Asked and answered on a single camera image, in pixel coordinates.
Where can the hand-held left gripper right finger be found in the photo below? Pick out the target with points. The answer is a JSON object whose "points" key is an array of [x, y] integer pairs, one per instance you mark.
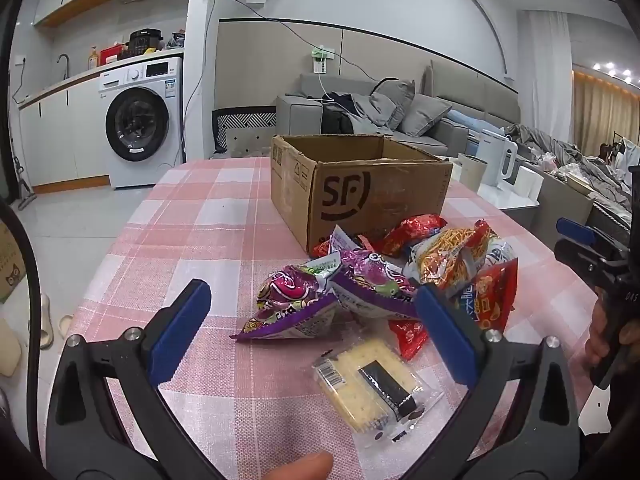
{"points": [[445, 332]]}

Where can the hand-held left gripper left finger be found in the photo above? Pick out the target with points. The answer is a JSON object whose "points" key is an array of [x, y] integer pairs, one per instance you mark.
{"points": [[182, 327]]}

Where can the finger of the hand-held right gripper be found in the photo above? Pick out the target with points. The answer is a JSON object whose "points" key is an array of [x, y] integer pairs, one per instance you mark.
{"points": [[575, 229], [577, 259]]}

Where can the noodle snack bag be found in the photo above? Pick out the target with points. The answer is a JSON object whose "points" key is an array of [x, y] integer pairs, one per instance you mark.
{"points": [[450, 255]]}

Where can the brown cardboard box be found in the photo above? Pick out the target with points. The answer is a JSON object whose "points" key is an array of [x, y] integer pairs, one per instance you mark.
{"points": [[360, 200]]}

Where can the person's right hand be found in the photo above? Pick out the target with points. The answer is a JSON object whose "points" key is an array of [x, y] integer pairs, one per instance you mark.
{"points": [[596, 340]]}

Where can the person's left hand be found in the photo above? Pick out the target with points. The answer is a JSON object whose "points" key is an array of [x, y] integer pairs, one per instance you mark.
{"points": [[300, 467]]}

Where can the orange cartoon snack packet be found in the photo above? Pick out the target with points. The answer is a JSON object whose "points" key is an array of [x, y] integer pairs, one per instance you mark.
{"points": [[492, 295]]}

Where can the white paper roll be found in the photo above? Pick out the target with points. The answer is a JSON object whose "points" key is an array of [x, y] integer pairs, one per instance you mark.
{"points": [[529, 182]]}

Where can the grey crumpled blanket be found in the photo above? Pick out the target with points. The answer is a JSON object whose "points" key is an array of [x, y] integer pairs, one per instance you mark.
{"points": [[565, 160]]}

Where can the white coffee table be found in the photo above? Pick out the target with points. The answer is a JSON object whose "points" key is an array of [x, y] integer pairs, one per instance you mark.
{"points": [[505, 200]]}

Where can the pink checked tablecloth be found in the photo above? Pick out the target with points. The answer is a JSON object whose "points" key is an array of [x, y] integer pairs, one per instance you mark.
{"points": [[200, 240]]}

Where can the purple snack packet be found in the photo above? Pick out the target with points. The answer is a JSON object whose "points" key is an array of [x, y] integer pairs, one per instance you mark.
{"points": [[372, 280], [287, 317]]}

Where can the clear cracker packet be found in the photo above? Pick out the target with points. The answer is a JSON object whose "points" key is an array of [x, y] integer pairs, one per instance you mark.
{"points": [[360, 385]]}

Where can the red crinkled snack packet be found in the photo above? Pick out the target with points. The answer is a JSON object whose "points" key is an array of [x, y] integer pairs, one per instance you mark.
{"points": [[412, 235]]}

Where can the white electric kettle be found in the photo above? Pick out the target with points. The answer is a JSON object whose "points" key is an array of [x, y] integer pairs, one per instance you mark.
{"points": [[495, 157]]}

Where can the beige slipper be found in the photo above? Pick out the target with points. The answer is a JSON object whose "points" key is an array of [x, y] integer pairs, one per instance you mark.
{"points": [[46, 320], [66, 324]]}

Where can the white cup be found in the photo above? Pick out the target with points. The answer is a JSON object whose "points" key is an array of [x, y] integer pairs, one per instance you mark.
{"points": [[472, 172]]}

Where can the yellow curtain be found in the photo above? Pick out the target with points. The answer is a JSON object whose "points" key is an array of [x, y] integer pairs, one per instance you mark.
{"points": [[600, 105]]}

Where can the small red snack packet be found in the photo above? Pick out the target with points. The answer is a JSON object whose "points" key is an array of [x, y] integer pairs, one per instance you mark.
{"points": [[322, 249]]}

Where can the grey sofa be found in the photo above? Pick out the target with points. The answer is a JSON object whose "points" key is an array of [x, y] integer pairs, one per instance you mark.
{"points": [[480, 95]]}

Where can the printed floor carton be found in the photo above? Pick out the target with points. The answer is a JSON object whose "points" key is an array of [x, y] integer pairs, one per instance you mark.
{"points": [[11, 265]]}

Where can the grey pillow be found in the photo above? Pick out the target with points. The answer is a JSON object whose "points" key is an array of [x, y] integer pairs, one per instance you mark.
{"points": [[425, 115], [392, 102]]}

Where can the floor mop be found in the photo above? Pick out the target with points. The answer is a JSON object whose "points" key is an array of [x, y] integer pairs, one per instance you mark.
{"points": [[24, 192]]}

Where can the white washing machine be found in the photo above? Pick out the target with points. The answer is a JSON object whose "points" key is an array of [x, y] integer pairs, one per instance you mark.
{"points": [[142, 120]]}

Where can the patterned stool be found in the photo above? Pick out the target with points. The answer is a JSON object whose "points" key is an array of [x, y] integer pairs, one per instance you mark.
{"points": [[245, 125]]}

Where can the white kitchen cabinet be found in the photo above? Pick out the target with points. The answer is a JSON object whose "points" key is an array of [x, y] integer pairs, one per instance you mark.
{"points": [[65, 135]]}

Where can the dark clothing pile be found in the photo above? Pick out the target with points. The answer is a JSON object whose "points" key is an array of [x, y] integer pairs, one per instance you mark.
{"points": [[345, 115]]}

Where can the red box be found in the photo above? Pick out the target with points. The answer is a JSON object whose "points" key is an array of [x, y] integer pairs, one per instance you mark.
{"points": [[111, 55]]}

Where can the orange bottle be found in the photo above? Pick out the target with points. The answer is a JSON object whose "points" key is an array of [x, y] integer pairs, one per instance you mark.
{"points": [[93, 59]]}

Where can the black pressure cooker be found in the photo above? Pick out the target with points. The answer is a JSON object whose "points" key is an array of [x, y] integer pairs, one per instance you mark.
{"points": [[145, 42]]}

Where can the kitchen faucet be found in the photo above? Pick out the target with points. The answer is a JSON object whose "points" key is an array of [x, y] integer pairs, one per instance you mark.
{"points": [[65, 62]]}

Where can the wall socket holder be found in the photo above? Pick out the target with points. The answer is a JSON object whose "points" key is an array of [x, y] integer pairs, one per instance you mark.
{"points": [[321, 60]]}

